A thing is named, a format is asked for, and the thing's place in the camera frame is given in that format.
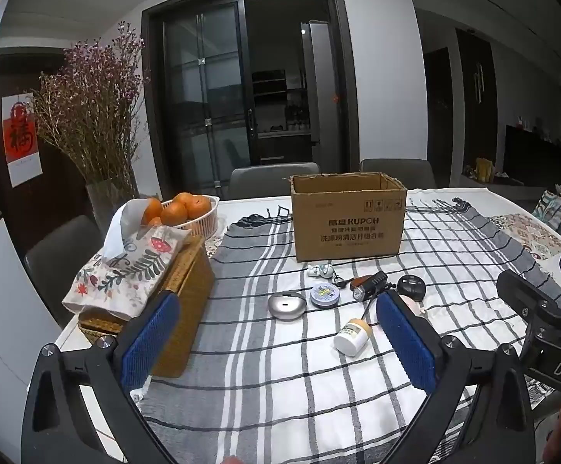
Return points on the dark low cabinet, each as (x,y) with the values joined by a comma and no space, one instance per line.
(532,159)

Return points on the white plastic basket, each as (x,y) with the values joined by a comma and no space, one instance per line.
(203,222)

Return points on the silver oval case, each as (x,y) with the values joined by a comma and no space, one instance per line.
(286,305)

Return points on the red wall calendar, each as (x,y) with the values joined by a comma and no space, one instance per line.
(22,140)

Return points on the glass sliding door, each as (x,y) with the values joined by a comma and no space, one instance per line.
(208,101)

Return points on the woven wicker box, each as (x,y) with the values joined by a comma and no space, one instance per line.
(188,299)

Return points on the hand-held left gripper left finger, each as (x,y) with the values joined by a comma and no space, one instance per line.
(150,343)

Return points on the floral fabric tissue cover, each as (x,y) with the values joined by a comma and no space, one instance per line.
(125,270)

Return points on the dried flower bouquet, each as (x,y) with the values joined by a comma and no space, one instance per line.
(92,116)

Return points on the grey dining chair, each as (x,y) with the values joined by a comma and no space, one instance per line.
(60,261)
(273,181)
(399,173)

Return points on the grey striped cloth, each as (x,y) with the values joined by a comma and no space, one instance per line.
(280,386)

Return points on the pile of oranges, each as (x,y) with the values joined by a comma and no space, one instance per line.
(184,208)

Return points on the brown cardboard box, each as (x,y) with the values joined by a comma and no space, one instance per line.
(348,217)

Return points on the glass vase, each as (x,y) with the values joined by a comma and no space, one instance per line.
(109,203)

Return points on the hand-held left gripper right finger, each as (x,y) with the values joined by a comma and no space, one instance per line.
(406,343)

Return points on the black round gadget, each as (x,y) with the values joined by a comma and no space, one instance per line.
(412,287)

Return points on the black flashlight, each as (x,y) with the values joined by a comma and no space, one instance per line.
(368,286)

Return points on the yellow bag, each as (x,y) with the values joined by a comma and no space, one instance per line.
(484,168)

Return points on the white pill bottle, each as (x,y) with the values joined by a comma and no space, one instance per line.
(353,338)

